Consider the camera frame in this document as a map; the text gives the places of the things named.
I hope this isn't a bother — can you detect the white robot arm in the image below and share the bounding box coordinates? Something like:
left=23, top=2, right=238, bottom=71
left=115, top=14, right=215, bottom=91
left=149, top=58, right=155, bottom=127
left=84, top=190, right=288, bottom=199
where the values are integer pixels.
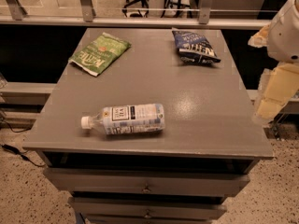
left=248, top=0, right=299, bottom=125

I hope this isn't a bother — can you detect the blue chip bag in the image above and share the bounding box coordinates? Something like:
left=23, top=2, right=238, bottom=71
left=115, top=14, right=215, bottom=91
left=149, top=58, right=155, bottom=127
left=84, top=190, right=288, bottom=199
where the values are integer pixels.
left=172, top=29, right=221, bottom=64

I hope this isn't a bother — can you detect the green chip bag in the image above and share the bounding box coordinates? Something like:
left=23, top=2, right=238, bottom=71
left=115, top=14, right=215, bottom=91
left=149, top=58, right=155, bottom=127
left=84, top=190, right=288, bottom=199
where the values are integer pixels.
left=68, top=32, right=131, bottom=77

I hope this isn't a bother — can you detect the clear plastic water bottle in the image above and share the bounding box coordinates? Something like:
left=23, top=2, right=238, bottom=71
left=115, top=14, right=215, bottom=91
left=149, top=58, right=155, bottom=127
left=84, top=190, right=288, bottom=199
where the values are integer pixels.
left=81, top=104, right=165, bottom=135

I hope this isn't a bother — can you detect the grey drawer cabinet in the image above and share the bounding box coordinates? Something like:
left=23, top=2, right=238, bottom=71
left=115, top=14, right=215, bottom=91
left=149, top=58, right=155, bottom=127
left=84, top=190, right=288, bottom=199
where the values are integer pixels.
left=24, top=29, right=273, bottom=224

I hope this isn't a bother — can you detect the upper grey drawer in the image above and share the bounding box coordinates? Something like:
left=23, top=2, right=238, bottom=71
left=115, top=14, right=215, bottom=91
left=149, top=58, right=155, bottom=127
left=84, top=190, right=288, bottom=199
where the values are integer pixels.
left=44, top=168, right=249, bottom=197

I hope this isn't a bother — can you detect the grey drawer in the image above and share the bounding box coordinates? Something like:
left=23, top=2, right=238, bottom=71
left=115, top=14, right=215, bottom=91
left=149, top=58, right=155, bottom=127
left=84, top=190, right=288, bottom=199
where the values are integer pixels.
left=44, top=168, right=249, bottom=197
left=68, top=198, right=226, bottom=220

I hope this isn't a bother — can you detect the black office chair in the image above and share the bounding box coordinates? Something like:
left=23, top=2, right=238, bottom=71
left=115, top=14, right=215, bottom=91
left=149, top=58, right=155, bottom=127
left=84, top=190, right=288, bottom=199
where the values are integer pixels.
left=122, top=0, right=149, bottom=18

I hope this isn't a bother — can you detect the lower grey drawer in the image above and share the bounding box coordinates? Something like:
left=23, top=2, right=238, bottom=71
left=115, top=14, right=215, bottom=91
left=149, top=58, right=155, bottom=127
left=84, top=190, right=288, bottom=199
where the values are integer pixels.
left=68, top=198, right=226, bottom=220

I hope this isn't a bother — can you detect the black floor cable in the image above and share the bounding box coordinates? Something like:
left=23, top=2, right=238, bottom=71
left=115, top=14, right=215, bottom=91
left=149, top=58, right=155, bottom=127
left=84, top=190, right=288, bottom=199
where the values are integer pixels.
left=0, top=143, right=46, bottom=168

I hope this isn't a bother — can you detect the metal railing frame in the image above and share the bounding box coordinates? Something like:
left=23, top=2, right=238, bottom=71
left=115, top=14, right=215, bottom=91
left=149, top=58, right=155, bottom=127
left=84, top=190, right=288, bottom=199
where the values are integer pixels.
left=0, top=0, right=270, bottom=30

